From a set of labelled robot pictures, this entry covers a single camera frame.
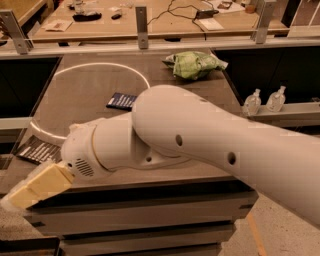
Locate black pouch on desk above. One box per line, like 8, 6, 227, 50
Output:
72, 12, 102, 22

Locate paper packet on desk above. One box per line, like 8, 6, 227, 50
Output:
45, 20, 72, 32

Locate blue rxbar wrapper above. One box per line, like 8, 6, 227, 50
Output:
106, 92, 137, 111

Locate green jalapeno chip bag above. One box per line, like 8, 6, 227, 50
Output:
163, 51, 228, 80

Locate grey metal bracket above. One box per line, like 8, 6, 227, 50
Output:
251, 0, 277, 44
0, 9, 33, 55
135, 6, 148, 49

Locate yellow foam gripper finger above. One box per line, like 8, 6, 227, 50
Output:
1, 160, 75, 211

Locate clear sanitizer bottle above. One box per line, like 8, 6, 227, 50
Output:
243, 89, 261, 116
266, 86, 286, 112

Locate grey drawer cabinet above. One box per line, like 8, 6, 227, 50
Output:
25, 179, 258, 256

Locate grey metal bracket right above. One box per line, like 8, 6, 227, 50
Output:
251, 0, 277, 44

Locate black cable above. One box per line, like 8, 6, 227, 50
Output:
146, 0, 214, 33

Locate black power adapter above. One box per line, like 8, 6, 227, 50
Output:
195, 9, 219, 19

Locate white paper sheet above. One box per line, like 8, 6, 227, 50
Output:
199, 18, 224, 31

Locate grey metal bracket left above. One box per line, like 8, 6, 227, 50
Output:
0, 9, 33, 55

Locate small black remote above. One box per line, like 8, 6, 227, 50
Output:
111, 14, 122, 20

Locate clear sanitizer bottle left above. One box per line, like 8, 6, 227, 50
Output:
243, 89, 261, 116

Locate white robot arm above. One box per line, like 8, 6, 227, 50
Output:
1, 85, 320, 225

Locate black rxbar chocolate wrapper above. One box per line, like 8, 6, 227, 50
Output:
15, 135, 61, 165

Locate clear sanitizer bottle right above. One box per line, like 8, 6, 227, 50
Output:
266, 86, 286, 112

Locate grey metal bracket middle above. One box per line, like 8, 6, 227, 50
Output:
135, 6, 148, 49

